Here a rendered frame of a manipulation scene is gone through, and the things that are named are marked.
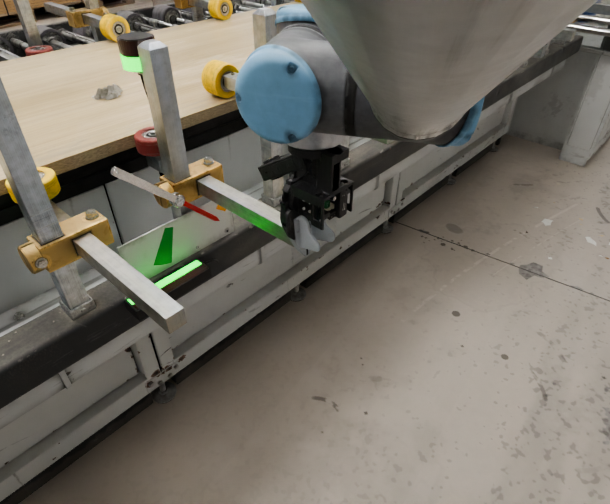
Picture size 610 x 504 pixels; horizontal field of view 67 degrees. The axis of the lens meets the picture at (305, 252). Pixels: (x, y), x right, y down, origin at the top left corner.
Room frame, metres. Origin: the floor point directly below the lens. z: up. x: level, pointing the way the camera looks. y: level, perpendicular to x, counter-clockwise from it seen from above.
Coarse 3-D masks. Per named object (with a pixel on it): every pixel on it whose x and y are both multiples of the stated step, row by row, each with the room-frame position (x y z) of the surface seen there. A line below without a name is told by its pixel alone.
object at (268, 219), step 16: (160, 160) 0.87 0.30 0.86; (208, 176) 0.80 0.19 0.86; (208, 192) 0.76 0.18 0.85; (224, 192) 0.74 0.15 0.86; (240, 192) 0.74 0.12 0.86; (240, 208) 0.70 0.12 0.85; (256, 208) 0.69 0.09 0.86; (272, 208) 0.69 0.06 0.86; (256, 224) 0.67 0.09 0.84; (272, 224) 0.64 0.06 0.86; (288, 240) 0.62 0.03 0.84
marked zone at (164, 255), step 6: (168, 228) 0.73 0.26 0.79; (168, 234) 0.72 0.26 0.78; (162, 240) 0.71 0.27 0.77; (168, 240) 0.72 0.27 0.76; (162, 246) 0.71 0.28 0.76; (168, 246) 0.72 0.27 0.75; (162, 252) 0.71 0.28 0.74; (168, 252) 0.72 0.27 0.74; (156, 258) 0.70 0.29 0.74; (162, 258) 0.71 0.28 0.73; (168, 258) 0.71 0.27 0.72; (156, 264) 0.69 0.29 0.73; (162, 264) 0.70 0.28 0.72
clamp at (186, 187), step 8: (200, 160) 0.85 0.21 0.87; (192, 168) 0.81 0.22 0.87; (200, 168) 0.81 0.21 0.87; (208, 168) 0.81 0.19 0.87; (216, 168) 0.82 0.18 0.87; (192, 176) 0.78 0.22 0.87; (200, 176) 0.79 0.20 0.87; (216, 176) 0.82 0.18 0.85; (160, 184) 0.75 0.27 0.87; (168, 184) 0.76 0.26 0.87; (176, 184) 0.75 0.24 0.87; (184, 184) 0.76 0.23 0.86; (192, 184) 0.78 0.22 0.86; (184, 192) 0.76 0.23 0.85; (192, 192) 0.77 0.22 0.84; (160, 200) 0.75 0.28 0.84; (168, 200) 0.73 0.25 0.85; (192, 200) 0.77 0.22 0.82
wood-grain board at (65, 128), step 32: (160, 32) 1.78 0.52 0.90; (192, 32) 1.78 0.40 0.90; (224, 32) 1.78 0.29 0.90; (0, 64) 1.40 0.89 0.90; (32, 64) 1.40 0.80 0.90; (64, 64) 1.40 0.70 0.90; (96, 64) 1.40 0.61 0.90; (192, 64) 1.40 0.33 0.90; (32, 96) 1.13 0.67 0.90; (64, 96) 1.13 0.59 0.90; (128, 96) 1.13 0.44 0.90; (192, 96) 1.13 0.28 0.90; (32, 128) 0.94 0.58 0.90; (64, 128) 0.94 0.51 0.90; (96, 128) 0.94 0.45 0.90; (128, 128) 0.94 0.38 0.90; (64, 160) 0.80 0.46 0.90; (96, 160) 0.84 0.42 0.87; (0, 192) 0.71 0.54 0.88
